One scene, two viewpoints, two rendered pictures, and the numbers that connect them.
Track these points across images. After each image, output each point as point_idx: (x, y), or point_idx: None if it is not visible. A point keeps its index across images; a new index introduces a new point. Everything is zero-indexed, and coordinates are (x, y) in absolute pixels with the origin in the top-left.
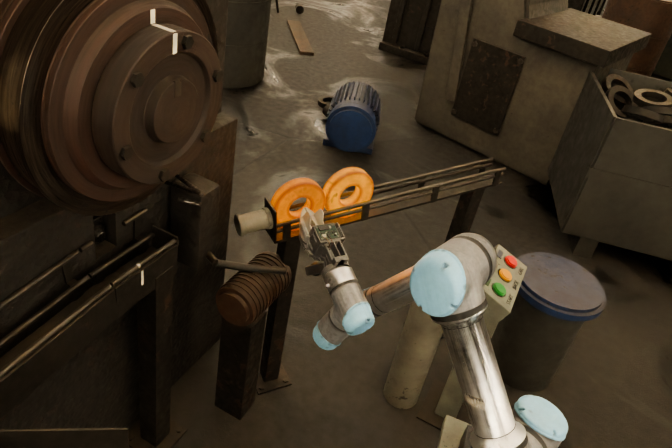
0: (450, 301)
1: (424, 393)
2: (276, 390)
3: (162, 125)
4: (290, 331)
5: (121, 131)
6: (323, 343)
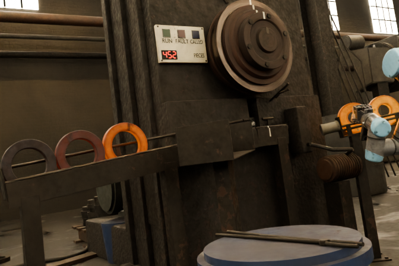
0: (397, 59)
1: None
2: (380, 262)
3: (262, 41)
4: (393, 248)
5: (247, 38)
6: (369, 155)
